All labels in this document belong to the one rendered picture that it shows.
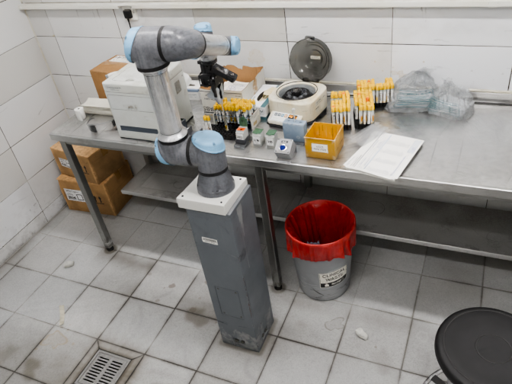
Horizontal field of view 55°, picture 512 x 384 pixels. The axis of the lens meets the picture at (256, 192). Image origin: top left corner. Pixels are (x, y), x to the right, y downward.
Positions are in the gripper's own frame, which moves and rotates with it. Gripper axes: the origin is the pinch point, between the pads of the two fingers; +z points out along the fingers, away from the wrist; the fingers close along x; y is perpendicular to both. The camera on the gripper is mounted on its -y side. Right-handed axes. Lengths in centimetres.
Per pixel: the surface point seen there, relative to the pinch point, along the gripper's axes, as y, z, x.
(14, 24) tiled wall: 158, -20, -40
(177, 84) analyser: 26.5, -3.3, -6.7
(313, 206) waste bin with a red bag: -37, 63, -10
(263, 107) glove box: -12.6, 10.8, -16.7
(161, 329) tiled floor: 28, 105, 56
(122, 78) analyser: 45.6, -12.3, 7.9
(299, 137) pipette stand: -37.2, 14.2, 1.7
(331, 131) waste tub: -51, 12, -1
